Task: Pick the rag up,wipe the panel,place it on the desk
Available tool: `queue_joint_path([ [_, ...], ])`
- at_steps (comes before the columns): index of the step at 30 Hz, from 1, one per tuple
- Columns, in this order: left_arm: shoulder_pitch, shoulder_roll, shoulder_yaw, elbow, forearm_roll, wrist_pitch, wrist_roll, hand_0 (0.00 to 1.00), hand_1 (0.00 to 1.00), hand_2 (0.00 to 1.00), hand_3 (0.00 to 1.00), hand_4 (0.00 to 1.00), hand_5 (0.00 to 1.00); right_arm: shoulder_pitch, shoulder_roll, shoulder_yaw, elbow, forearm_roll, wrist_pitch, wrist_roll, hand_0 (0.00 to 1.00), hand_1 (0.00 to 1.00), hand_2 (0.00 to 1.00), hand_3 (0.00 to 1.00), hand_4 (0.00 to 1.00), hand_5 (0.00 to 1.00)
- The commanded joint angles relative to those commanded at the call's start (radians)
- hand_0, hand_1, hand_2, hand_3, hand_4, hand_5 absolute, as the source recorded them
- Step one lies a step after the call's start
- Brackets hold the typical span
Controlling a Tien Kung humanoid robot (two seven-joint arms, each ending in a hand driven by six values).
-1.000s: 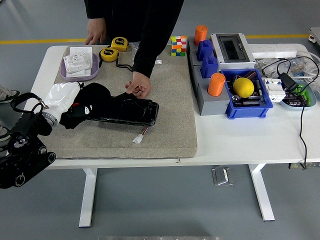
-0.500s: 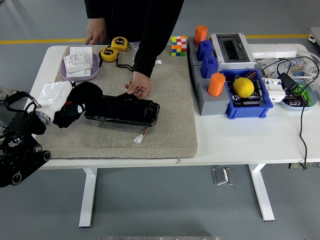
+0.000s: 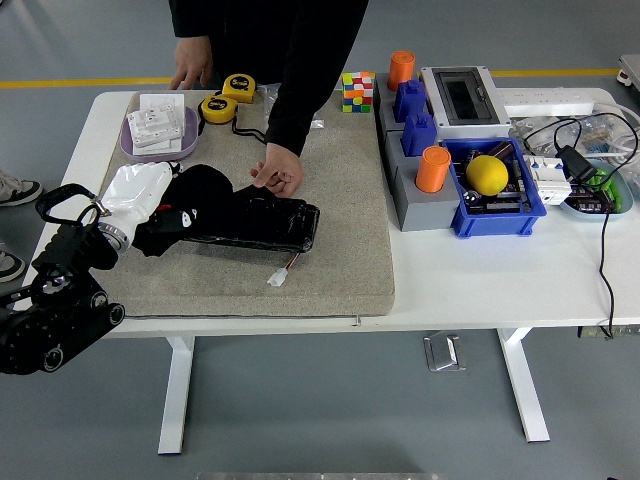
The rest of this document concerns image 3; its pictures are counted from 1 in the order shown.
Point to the black power adapter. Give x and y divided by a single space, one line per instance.
577 165

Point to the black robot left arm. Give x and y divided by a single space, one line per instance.
65 310

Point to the small clear plastic bag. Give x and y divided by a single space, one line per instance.
317 123

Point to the yellow tape measure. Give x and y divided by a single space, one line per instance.
239 86
217 107

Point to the green terminal blocks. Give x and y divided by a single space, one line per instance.
607 187

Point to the yellow ball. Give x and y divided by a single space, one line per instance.
487 175

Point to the white circuit breaker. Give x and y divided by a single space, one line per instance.
550 189

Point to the white table leg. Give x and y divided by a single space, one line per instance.
175 400
522 385

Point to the flat white cover plate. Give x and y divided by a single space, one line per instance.
165 145

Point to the person's right hand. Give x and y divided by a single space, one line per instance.
192 57

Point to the blue plastic bin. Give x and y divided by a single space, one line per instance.
495 222

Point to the purple oval tray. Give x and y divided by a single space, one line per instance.
189 142

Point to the grey electrical enclosure box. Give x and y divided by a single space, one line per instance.
465 125

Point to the clear bag of parts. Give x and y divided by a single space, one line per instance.
537 129

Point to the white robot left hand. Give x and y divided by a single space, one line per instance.
135 192

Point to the shiny metal ball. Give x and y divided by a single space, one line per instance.
470 199

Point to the person's left hand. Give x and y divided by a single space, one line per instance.
285 170

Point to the dark relay modules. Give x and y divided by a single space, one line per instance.
587 204

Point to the person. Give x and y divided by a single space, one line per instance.
20 190
270 30

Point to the dark electronic module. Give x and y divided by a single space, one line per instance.
505 202

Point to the white equipment base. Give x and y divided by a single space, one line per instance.
631 70

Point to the orange cylinder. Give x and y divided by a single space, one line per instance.
401 70
432 170

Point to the person's left forearm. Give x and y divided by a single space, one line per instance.
300 110

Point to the white switch module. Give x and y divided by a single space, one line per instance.
150 125

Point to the large white wall plate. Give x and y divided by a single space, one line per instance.
165 101

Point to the grey-brown mat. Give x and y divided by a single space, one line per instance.
325 225

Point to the colourful puzzle cube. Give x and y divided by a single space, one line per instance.
357 92

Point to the white power strip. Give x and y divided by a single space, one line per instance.
545 100

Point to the silver floor box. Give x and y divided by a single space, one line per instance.
445 352

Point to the blue plastic block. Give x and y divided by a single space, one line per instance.
410 100
419 135

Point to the grey peg holder base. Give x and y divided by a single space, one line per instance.
425 212

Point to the person's right forearm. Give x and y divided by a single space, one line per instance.
192 22

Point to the light blue dish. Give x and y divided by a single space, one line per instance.
625 195

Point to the brown capacitor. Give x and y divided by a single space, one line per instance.
501 149

